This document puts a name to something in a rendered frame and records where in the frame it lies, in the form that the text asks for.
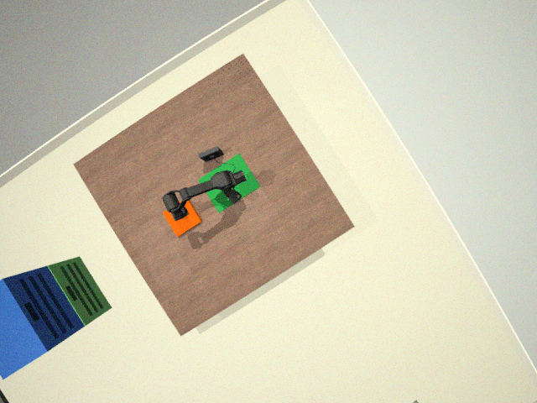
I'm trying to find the green circuit board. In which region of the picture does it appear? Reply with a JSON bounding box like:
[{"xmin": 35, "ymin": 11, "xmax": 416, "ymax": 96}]
[{"xmin": 198, "ymin": 154, "xmax": 260, "ymax": 212}]

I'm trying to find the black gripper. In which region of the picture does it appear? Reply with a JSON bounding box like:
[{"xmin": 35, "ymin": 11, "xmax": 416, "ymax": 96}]
[{"xmin": 211, "ymin": 172, "xmax": 242, "ymax": 204}]

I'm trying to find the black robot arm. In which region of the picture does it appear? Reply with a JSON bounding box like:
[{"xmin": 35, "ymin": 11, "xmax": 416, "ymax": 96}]
[{"xmin": 162, "ymin": 170, "xmax": 246, "ymax": 222}]

